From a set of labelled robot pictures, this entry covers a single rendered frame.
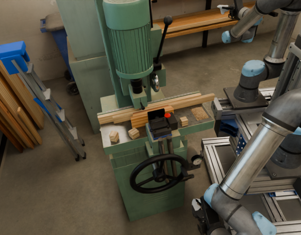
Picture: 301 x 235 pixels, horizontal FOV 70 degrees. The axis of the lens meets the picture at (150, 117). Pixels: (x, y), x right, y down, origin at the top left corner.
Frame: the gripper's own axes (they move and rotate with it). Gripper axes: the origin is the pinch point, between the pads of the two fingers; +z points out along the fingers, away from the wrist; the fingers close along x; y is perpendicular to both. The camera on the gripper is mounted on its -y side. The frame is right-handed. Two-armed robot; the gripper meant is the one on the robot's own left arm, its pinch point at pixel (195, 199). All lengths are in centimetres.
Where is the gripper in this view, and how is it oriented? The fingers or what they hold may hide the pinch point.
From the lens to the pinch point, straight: 101.9
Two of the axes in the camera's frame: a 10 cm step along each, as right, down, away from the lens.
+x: 9.7, -2.1, 1.5
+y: 1.7, 9.6, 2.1
